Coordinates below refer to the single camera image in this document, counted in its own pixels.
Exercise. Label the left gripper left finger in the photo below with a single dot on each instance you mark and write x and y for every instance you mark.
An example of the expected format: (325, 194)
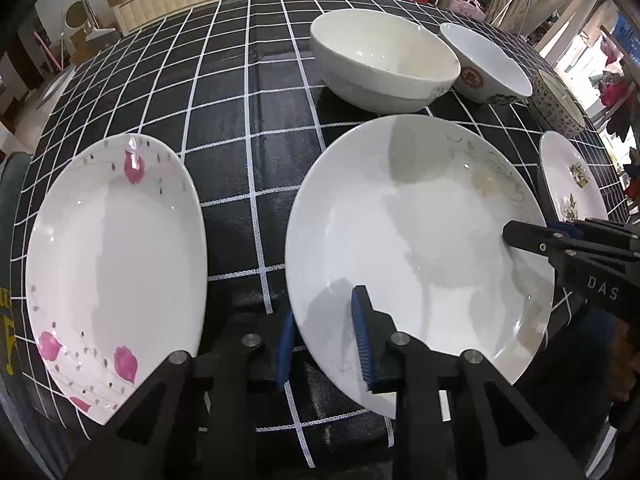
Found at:
(192, 418)

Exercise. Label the teddy bear print plate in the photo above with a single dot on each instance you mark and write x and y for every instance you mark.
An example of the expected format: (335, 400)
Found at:
(572, 187)

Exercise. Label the floral patterned cream bowl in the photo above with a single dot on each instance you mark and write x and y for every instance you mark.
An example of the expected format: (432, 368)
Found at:
(555, 106)

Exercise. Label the white bowl red emblem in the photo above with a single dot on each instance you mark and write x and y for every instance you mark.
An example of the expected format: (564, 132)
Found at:
(487, 74)

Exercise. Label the black white grid tablecloth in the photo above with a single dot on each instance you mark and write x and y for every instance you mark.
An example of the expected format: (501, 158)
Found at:
(233, 88)

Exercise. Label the large white bowl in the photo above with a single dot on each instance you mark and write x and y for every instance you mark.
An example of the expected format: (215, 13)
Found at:
(380, 62)

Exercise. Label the pink flower white plate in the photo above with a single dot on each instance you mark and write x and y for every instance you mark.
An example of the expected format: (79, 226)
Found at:
(116, 271)

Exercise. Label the plain white plate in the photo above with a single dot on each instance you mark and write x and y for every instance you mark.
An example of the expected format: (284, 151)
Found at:
(412, 208)

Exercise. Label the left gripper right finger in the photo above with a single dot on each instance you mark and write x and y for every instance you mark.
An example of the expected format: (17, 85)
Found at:
(456, 417)

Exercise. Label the pink gift bag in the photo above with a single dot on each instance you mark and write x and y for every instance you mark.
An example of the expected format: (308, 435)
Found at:
(470, 8)

